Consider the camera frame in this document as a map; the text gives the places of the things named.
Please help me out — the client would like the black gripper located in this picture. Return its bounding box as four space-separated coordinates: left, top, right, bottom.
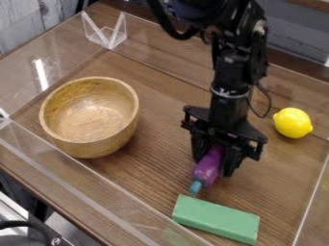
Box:
181 96 268 177

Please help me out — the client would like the purple toy eggplant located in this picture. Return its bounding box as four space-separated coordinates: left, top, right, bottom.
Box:
189 144 225 194

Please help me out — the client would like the brown wooden bowl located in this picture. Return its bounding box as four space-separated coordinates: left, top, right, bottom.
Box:
39 76 141 159

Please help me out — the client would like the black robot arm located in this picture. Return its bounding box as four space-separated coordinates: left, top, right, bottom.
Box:
148 0 269 177

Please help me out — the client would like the yellow toy lemon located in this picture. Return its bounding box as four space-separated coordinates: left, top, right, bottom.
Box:
273 108 314 139

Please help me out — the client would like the green rectangular block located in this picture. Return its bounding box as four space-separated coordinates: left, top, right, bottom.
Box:
173 195 260 245

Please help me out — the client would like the clear acrylic tray wall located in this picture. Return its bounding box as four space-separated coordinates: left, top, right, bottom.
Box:
0 5 329 246

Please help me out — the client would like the black cable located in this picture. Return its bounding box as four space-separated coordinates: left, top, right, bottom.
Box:
0 220 53 246

